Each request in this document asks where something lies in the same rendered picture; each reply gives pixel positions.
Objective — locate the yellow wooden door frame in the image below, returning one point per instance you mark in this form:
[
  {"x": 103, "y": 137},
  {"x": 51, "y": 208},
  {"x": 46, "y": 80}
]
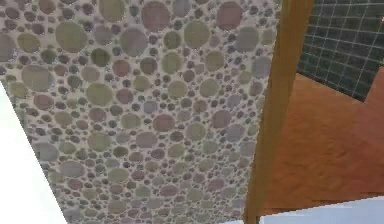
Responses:
[{"x": 283, "y": 83}]

